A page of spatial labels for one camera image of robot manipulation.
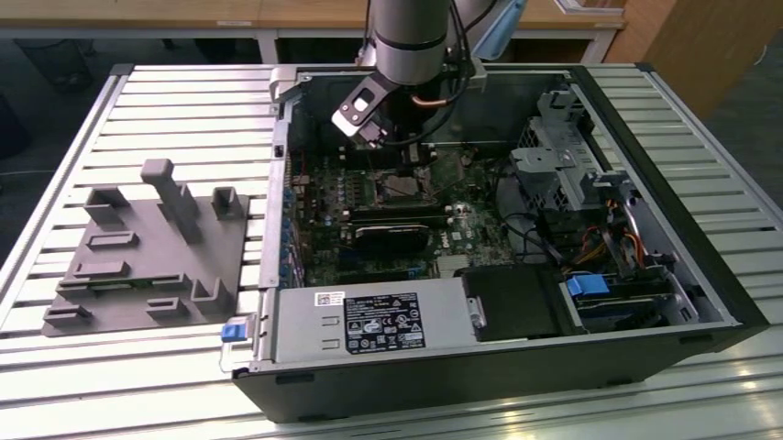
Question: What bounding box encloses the silver CPU with green edge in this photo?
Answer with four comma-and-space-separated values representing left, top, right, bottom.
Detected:
382, 176, 427, 201

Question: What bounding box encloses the black RAM slot bank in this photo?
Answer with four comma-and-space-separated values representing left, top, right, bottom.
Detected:
347, 207, 447, 226
342, 140, 434, 170

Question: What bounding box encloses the CPU socket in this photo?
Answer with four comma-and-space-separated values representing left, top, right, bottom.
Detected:
370, 168, 440, 206

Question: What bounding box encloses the green motherboard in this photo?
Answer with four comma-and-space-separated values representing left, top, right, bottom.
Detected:
284, 137, 522, 288

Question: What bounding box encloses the black graphics card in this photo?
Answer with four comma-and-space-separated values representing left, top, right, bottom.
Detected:
348, 219, 436, 252

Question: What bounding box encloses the grey metal drive cage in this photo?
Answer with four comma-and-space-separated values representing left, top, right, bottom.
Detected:
508, 89, 638, 215

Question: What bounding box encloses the silver chipset heatsink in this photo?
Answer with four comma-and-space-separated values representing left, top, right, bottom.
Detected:
436, 255, 472, 278

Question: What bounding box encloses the clear plastic tray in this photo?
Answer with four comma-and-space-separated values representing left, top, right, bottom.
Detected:
554, 0, 627, 15

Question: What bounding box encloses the black plastic shroud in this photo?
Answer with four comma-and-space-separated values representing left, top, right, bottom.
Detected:
462, 264, 580, 344

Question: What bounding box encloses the grey power supply unit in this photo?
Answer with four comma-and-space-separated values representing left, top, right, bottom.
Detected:
268, 277, 484, 364

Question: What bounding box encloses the hard disk in blue carrier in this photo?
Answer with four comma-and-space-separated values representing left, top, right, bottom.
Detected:
566, 272, 668, 330

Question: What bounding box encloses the wooden cabinet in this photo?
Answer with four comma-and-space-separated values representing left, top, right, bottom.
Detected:
604, 0, 783, 120

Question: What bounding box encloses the grey parts rack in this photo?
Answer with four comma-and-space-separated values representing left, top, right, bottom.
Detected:
39, 158, 254, 339

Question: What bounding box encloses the black open PC case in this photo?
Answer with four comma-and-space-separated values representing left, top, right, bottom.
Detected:
230, 62, 771, 424

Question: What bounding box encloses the green RAM stick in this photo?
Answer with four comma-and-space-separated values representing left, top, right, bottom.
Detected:
89, 281, 155, 292

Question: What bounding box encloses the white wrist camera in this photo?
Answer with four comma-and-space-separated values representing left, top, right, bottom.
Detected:
331, 75, 394, 150

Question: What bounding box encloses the black internal cable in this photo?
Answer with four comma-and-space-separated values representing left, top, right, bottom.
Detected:
498, 210, 564, 267

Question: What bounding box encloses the yellow power wire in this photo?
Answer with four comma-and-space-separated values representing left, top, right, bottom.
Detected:
574, 228, 607, 267

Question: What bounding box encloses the wooden desk with white frame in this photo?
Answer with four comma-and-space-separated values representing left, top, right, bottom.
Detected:
0, 0, 628, 65

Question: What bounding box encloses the orange power wire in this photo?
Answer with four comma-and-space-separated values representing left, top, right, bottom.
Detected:
623, 231, 647, 270

